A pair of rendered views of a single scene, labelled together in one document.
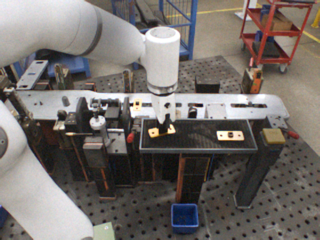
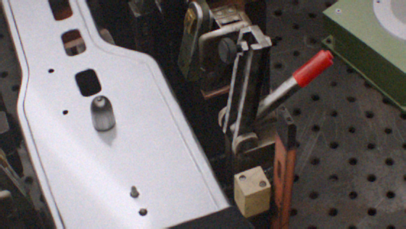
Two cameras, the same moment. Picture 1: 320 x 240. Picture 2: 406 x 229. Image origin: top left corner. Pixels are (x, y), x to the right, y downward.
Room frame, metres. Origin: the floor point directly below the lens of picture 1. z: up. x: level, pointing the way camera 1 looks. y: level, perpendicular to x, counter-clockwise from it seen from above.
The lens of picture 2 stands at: (1.01, 1.20, 1.94)
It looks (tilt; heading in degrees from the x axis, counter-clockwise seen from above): 51 degrees down; 251
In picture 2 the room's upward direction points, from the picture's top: 4 degrees counter-clockwise
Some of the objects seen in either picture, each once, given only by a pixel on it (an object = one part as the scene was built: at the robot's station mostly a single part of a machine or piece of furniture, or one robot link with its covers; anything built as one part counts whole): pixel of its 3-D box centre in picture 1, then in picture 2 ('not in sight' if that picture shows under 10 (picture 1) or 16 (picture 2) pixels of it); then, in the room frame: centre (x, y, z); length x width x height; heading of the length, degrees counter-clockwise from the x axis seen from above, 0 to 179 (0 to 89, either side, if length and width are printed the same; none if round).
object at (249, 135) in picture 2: not in sight; (246, 143); (0.75, 0.60, 1.06); 0.03 x 0.01 x 0.03; 179
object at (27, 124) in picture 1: (38, 147); (254, 204); (0.73, 0.57, 0.88); 0.07 x 0.06 x 0.35; 179
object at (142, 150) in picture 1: (196, 135); not in sight; (0.55, -0.12, 1.16); 0.37 x 0.14 x 0.02; 89
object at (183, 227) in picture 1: (183, 219); not in sight; (0.45, -0.10, 0.74); 0.11 x 0.10 x 0.09; 89
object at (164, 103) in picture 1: (162, 99); not in sight; (0.56, -0.01, 1.30); 0.10 x 0.07 x 0.11; 18
